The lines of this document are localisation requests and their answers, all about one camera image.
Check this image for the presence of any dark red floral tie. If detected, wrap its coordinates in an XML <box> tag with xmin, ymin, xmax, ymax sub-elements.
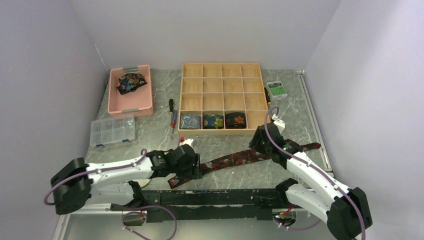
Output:
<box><xmin>167</xmin><ymin>142</ymin><xmax>322</xmax><ymax>190</ymax></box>

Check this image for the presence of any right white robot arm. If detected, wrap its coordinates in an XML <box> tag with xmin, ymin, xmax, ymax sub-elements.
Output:
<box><xmin>249</xmin><ymin>122</ymin><xmax>373</xmax><ymax>240</ymax></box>

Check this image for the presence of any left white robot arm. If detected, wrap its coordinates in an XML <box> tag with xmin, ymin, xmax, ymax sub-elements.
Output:
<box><xmin>43</xmin><ymin>142</ymin><xmax>200</xmax><ymax>215</ymax></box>

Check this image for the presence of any white tape roll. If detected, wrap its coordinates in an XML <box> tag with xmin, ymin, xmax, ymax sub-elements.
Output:
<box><xmin>135</xmin><ymin>179</ymin><xmax>152</xmax><ymax>189</ymax></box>

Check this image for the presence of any black orange rolled tie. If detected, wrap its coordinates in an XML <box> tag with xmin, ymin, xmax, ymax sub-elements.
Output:
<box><xmin>224</xmin><ymin>111</ymin><xmax>247</xmax><ymax>129</ymax></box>

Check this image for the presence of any blue grey rolled tie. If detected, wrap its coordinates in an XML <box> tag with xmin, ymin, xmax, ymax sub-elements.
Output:
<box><xmin>179</xmin><ymin>114</ymin><xmax>202</xmax><ymax>130</ymax></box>

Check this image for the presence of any thin black yellow screwdriver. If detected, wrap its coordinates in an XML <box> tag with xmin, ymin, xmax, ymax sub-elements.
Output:
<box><xmin>264</xmin><ymin>87</ymin><xmax>272</xmax><ymax>109</ymax></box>

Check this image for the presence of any navy yellow rolled tie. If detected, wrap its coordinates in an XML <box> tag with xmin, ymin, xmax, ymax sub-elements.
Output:
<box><xmin>202</xmin><ymin>114</ymin><xmax>224</xmax><ymax>129</ymax></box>

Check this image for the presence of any blue red screwdriver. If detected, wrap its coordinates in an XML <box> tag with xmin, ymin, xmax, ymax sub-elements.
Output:
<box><xmin>170</xmin><ymin>109</ymin><xmax>178</xmax><ymax>140</ymax></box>

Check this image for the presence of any green white small box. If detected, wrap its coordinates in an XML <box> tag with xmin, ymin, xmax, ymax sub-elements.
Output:
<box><xmin>265</xmin><ymin>80</ymin><xmax>288</xmax><ymax>102</ymax></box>

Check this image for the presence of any wooden compartment tray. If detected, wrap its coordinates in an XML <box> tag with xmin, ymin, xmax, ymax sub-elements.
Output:
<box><xmin>177</xmin><ymin>62</ymin><xmax>269</xmax><ymax>136</ymax></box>

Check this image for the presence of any clear plastic screw box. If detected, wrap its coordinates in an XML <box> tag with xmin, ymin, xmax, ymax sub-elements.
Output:
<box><xmin>89</xmin><ymin>115</ymin><xmax>136</xmax><ymax>148</ymax></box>

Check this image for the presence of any pink plastic basket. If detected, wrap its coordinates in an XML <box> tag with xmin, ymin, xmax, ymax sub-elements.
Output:
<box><xmin>107</xmin><ymin>65</ymin><xmax>154</xmax><ymax>117</ymax></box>

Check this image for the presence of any black floral tie in basket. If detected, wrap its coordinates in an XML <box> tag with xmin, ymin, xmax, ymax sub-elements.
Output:
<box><xmin>117</xmin><ymin>73</ymin><xmax>147</xmax><ymax>95</ymax></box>

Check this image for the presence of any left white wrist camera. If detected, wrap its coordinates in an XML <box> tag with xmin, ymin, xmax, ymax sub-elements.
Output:
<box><xmin>178</xmin><ymin>136</ymin><xmax>196</xmax><ymax>148</ymax></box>

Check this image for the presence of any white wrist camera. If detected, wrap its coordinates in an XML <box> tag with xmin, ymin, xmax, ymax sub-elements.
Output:
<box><xmin>178</xmin><ymin>136</ymin><xmax>196</xmax><ymax>148</ymax></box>
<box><xmin>272</xmin><ymin>117</ymin><xmax>286</xmax><ymax>134</ymax></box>

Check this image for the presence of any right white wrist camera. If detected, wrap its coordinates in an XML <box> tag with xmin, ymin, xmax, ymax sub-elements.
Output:
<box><xmin>272</xmin><ymin>117</ymin><xmax>286</xmax><ymax>134</ymax></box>

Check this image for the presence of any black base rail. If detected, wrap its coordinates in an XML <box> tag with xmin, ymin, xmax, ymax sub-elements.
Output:
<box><xmin>110</xmin><ymin>188</ymin><xmax>307</xmax><ymax>223</ymax></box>

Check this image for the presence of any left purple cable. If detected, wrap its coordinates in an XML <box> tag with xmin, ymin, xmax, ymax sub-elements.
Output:
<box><xmin>121</xmin><ymin>205</ymin><xmax>178</xmax><ymax>240</ymax></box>

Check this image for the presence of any purple cable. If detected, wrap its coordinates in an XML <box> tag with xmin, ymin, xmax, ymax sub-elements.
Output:
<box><xmin>121</xmin><ymin>205</ymin><xmax>178</xmax><ymax>240</ymax></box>
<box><xmin>263</xmin><ymin>105</ymin><xmax>367</xmax><ymax>240</ymax></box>

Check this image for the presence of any aluminium rail at right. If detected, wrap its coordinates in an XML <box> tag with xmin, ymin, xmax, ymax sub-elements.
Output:
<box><xmin>295</xmin><ymin>70</ymin><xmax>333</xmax><ymax>173</ymax></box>

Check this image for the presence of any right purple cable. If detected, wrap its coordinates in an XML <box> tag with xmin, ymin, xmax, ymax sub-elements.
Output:
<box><xmin>263</xmin><ymin>105</ymin><xmax>367</xmax><ymax>240</ymax></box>

